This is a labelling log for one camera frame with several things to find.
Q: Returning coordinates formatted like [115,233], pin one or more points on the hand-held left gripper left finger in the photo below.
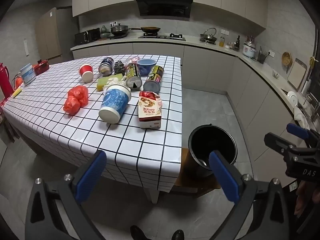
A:
[91,177]

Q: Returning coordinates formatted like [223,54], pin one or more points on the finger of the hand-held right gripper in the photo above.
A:
[276,142]
[297,130]

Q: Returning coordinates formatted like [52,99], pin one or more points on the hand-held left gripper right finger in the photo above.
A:
[223,177]

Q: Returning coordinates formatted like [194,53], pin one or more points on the black bucket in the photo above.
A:
[200,140]

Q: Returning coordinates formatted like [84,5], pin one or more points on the large blue white paper cup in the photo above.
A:
[113,102]

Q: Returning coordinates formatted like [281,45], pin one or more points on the red plastic bag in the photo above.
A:
[75,100]

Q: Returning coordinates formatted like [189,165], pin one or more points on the red white carton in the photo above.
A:
[150,112]

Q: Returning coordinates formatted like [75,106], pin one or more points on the yellow green sponge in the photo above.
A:
[103,83]

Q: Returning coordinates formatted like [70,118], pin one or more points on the white tissue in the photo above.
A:
[116,81]

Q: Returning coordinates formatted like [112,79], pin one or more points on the red paper cup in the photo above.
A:
[86,70]

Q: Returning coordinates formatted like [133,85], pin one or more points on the black yellow can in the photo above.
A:
[132,75]
[155,76]

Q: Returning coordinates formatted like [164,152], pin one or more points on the crushed blue soda can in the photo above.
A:
[106,65]

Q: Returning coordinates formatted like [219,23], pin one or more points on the steel wool scrubber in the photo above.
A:
[119,67]

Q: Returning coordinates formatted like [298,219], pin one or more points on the blue bowl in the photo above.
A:
[146,68]

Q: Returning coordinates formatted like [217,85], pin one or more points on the pink plastic bag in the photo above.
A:
[132,60]

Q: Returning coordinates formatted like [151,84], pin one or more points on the person's right hand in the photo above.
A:
[302,200]

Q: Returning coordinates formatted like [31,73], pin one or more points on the white dish cloth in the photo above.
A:
[301,117]

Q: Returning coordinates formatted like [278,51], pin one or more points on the white plate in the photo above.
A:
[292,98]

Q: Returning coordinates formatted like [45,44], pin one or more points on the wooden stool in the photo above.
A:
[186,180]

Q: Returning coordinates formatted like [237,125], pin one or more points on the white cutting board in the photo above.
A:
[297,73]

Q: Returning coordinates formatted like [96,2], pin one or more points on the small white bowl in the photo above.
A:
[275,75]

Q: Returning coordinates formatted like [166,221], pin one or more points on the yellow hanging object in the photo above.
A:
[312,61]

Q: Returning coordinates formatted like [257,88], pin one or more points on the bamboo strainer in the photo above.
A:
[286,59]

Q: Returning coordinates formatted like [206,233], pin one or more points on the person's left shoe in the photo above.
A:
[137,233]

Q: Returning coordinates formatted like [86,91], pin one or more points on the person's shoe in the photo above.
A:
[137,233]
[178,235]

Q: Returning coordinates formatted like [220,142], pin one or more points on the person's right shoe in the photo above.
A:
[178,235]

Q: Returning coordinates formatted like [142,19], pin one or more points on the black utensil holder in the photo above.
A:
[261,58]

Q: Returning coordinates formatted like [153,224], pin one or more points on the white rice cooker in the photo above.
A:
[250,50]

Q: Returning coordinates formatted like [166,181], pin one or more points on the dark glass bottle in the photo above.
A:
[237,43]

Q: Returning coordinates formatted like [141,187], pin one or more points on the small white jar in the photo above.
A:
[228,46]

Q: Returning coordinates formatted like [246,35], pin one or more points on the yellow cylindrical object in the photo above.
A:
[17,93]

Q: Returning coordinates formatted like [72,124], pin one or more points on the yellow oil bottle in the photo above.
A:
[221,42]

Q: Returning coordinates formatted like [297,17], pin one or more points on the orange plastic bag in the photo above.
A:
[19,82]

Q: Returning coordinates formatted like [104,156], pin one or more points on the small red pot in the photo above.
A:
[41,67]

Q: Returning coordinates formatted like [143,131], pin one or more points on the blue white container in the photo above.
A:
[27,73]

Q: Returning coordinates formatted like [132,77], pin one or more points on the red thermos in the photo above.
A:
[5,80]

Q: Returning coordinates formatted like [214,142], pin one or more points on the black microwave oven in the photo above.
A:
[85,37]

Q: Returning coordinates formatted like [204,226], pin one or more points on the green ceramic jar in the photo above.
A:
[105,32]

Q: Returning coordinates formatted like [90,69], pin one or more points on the beige refrigerator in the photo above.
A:
[48,35]

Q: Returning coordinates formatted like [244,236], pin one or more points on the grey pot with lid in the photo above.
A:
[119,29]

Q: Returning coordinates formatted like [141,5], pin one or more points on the black gas stove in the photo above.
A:
[160,37]

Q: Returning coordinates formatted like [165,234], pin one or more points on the black wok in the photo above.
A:
[150,29]

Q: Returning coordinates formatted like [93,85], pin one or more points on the black range hood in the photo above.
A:
[163,3]

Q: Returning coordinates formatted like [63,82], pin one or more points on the white wall socket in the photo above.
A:
[225,32]
[270,54]
[113,24]

